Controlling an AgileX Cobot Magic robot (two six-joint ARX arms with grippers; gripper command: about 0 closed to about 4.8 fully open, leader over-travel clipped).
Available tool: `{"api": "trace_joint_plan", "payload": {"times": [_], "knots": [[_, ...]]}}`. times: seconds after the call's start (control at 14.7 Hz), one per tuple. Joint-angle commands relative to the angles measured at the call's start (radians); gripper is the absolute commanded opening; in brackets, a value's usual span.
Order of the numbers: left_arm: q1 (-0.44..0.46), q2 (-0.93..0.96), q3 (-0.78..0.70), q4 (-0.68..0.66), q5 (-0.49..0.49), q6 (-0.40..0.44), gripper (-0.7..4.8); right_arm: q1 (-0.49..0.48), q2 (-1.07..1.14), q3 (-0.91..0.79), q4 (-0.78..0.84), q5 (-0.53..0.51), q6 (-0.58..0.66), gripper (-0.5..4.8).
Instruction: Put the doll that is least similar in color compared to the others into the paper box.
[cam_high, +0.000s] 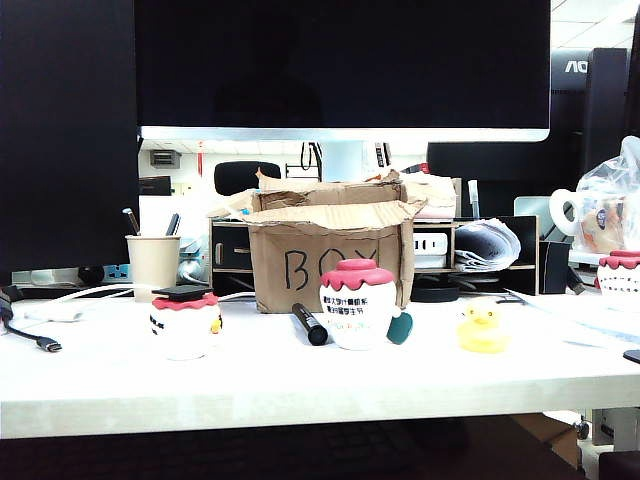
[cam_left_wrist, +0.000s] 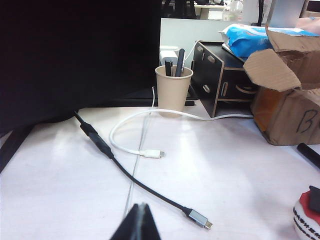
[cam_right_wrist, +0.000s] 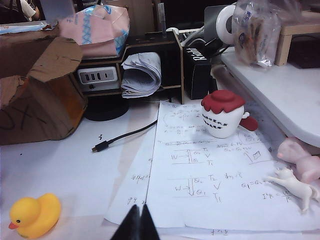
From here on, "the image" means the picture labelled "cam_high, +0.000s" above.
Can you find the yellow rubber duck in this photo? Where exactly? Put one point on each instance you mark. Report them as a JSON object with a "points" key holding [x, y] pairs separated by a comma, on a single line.
{"points": [[482, 335]]}

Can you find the brown cardboard box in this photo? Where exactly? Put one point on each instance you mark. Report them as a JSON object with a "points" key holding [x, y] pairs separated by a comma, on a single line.
{"points": [[272, 250]]}

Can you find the white doll with green hand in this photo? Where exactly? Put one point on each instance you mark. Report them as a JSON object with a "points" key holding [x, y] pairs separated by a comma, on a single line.
{"points": [[357, 310]]}

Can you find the white doll with black hat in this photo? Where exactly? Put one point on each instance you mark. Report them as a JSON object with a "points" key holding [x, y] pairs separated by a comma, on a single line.
{"points": [[182, 335]]}

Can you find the white doll with red hands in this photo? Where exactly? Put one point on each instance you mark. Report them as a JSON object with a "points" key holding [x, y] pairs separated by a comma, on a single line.
{"points": [[620, 280]]}

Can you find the black marker pen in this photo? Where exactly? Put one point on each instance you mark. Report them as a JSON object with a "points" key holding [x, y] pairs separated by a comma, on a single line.
{"points": [[310, 325]]}

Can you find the black office chair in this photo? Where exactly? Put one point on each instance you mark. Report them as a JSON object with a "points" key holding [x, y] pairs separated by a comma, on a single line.
{"points": [[245, 177]]}

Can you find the pink tissue pack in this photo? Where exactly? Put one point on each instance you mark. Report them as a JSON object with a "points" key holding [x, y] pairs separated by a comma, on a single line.
{"points": [[437, 197]]}

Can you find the black round base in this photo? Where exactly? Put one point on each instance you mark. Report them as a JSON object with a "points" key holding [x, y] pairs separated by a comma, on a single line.
{"points": [[435, 294]]}

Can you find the dark pen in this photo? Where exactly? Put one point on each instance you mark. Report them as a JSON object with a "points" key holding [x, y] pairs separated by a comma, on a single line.
{"points": [[172, 225]]}

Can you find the rolled stack of papers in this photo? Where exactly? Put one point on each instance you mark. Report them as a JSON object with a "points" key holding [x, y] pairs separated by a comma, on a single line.
{"points": [[487, 245]]}

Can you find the beige paper cup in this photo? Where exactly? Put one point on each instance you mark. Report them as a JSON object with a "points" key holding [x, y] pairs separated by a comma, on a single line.
{"points": [[152, 270]]}

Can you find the silver framed large monitor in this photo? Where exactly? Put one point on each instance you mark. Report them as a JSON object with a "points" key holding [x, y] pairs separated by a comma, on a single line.
{"points": [[340, 60]]}

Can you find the black silver pen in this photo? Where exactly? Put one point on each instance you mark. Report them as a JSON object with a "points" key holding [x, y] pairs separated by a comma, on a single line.
{"points": [[132, 222]]}

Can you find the black wooden desk organizer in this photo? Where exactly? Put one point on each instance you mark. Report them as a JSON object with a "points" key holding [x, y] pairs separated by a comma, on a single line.
{"points": [[527, 240]]}

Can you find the silver laptop stand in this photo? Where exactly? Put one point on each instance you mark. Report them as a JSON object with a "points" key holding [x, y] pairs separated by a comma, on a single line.
{"points": [[532, 207]]}

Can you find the handwritten paper sheets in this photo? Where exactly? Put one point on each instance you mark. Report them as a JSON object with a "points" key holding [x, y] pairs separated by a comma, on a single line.
{"points": [[575, 315]]}

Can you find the grey power strip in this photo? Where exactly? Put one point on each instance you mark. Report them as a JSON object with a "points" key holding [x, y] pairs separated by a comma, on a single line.
{"points": [[50, 275]]}

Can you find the black computer monitor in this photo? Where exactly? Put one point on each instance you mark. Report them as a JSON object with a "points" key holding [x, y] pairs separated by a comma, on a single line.
{"points": [[65, 125]]}

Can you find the clear plastic snack bag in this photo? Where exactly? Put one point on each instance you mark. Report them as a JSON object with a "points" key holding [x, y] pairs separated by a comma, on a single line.
{"points": [[610, 200]]}

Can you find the black AOC monitor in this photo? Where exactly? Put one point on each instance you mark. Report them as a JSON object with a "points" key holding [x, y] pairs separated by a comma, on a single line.
{"points": [[600, 125]]}

